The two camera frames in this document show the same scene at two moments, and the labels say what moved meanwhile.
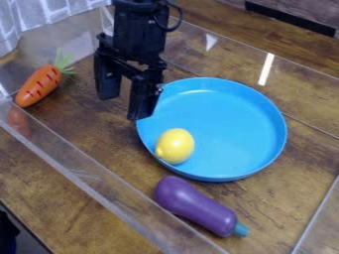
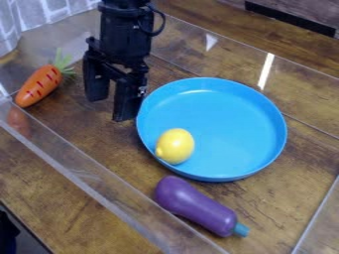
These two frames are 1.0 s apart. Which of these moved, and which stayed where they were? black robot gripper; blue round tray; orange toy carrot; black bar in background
Moved: black robot gripper
Stayed: orange toy carrot; black bar in background; blue round tray
